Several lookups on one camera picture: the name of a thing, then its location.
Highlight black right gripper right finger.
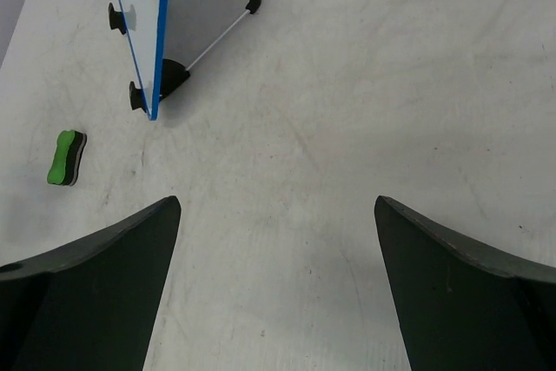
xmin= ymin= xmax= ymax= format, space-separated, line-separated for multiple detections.
xmin=374 ymin=196 xmax=555 ymax=370

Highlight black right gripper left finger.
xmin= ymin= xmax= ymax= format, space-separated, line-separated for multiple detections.
xmin=1 ymin=196 xmax=181 ymax=370

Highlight blue-framed whiteboard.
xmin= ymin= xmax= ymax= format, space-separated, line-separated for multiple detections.
xmin=107 ymin=0 xmax=262 ymax=122

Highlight green bone-shaped eraser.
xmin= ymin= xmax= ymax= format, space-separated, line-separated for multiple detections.
xmin=47 ymin=129 xmax=87 ymax=186

